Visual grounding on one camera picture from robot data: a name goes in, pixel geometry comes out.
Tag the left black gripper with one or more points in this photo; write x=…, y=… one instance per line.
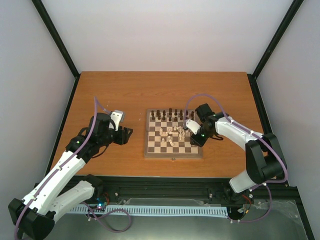
x=126, y=135

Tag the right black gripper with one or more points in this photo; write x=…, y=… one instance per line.
x=199, y=142

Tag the wooden chess board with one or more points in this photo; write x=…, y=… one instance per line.
x=182, y=148

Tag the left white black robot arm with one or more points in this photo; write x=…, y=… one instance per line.
x=38, y=211

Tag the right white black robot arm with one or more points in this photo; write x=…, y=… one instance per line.
x=264, y=159

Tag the light lying chess piece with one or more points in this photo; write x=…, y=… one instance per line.
x=170, y=139

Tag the dark chess pieces row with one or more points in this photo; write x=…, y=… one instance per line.
x=170, y=115

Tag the green lit circuit board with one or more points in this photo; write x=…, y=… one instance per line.
x=101, y=206

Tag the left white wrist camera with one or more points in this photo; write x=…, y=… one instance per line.
x=116, y=117

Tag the black aluminium frame rail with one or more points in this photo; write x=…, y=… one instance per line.
x=211, y=190

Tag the light blue slotted cable duct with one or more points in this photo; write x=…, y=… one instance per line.
x=167, y=211

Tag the left black frame post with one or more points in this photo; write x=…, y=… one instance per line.
x=44, y=15

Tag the black frame post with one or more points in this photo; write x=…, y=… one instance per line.
x=284, y=24
x=44, y=15

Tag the right black frame post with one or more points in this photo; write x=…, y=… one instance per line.
x=284, y=24

